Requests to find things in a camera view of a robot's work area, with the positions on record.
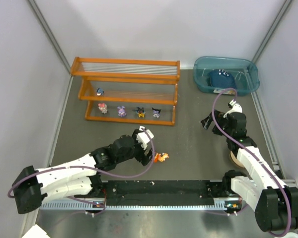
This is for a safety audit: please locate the dark blue cloth bag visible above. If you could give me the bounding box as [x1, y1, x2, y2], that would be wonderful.
[208, 69, 237, 89]

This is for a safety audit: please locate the purple black toy figure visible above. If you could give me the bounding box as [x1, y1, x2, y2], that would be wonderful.
[151, 107, 161, 118]

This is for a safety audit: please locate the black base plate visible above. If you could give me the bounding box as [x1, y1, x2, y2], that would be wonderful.
[74, 179, 241, 206]

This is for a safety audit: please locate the tan rabbit toy figure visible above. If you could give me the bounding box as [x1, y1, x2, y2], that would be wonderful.
[162, 153, 169, 159]

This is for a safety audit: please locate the purple cable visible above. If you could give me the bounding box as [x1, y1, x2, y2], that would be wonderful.
[203, 88, 293, 236]
[7, 127, 156, 225]

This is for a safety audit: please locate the white object bottom left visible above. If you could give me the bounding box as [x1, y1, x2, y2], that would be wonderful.
[22, 224, 50, 238]

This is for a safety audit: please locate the pink bunny toy figure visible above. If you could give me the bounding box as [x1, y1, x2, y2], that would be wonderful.
[98, 103, 108, 114]

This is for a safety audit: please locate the orange tiger toy figure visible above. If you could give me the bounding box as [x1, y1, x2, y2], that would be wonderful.
[158, 154, 165, 162]

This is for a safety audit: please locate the black yellow toy figure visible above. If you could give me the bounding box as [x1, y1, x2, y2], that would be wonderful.
[133, 107, 146, 118]

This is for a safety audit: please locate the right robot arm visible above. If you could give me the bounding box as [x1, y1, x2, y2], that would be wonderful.
[200, 110, 298, 232]

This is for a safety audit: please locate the round wooden disc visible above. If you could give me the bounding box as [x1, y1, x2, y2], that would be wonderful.
[229, 151, 245, 169]

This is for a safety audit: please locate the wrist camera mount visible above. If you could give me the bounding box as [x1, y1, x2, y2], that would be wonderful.
[225, 99, 242, 116]
[136, 126, 154, 150]

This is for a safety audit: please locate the grey slotted cable duct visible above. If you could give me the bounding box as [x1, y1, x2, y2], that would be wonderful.
[40, 199, 242, 211]

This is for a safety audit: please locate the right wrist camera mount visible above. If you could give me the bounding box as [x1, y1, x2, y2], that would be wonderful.
[225, 99, 242, 116]

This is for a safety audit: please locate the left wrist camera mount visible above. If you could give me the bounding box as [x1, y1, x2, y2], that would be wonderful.
[136, 126, 154, 150]

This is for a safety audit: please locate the blue donkey toy figure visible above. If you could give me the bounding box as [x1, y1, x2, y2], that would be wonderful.
[96, 88, 104, 96]

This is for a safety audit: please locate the purple bunny toy figure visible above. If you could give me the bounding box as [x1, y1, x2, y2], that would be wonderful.
[117, 106, 127, 118]

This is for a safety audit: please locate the orange wooden shelf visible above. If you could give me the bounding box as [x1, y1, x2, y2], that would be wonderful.
[70, 57, 180, 126]

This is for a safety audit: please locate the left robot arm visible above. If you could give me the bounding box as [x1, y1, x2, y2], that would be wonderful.
[8, 126, 154, 214]

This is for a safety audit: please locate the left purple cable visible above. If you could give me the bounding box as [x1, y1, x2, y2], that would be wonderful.
[7, 127, 156, 225]

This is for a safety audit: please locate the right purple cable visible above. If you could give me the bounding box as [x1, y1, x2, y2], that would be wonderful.
[203, 88, 293, 236]

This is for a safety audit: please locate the teal plastic bin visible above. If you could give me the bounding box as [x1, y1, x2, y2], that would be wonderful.
[193, 56, 260, 96]

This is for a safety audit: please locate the yellow bear toy figure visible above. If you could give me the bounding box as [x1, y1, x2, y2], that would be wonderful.
[153, 153, 160, 163]

